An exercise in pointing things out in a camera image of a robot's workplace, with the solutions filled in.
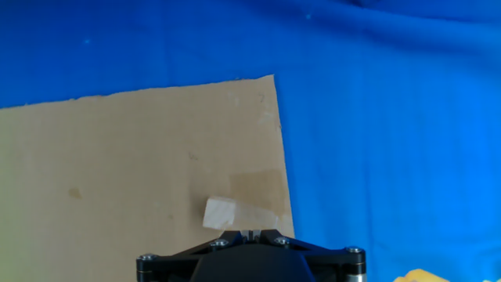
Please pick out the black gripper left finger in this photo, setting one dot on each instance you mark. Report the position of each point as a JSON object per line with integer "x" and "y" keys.
{"x": 176, "y": 256}

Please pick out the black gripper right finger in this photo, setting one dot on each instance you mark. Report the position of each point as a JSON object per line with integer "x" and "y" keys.
{"x": 332, "y": 256}

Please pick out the small wooden block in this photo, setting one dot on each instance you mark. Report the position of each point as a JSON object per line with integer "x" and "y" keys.
{"x": 218, "y": 213}

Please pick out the clear adhesive tape patch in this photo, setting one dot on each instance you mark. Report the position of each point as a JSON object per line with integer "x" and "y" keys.
{"x": 258, "y": 188}

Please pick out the brown cardboard sheet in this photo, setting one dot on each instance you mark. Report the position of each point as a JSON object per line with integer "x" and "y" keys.
{"x": 117, "y": 156}

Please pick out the blue and orange printed cloth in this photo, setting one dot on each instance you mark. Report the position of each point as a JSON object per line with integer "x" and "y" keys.
{"x": 391, "y": 117}

